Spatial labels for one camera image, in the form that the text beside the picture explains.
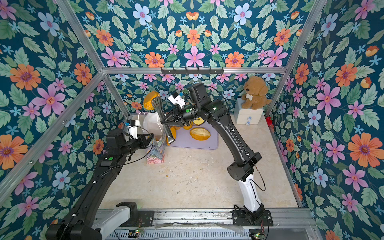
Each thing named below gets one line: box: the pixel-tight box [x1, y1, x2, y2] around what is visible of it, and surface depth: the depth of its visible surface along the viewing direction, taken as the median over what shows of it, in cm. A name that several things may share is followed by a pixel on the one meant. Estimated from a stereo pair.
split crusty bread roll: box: [189, 127, 211, 141], surface depth 105 cm
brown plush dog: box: [241, 76, 272, 110], surface depth 97 cm
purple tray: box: [170, 121, 219, 150], surface depth 106 cm
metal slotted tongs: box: [151, 96, 176, 145], surface depth 62 cm
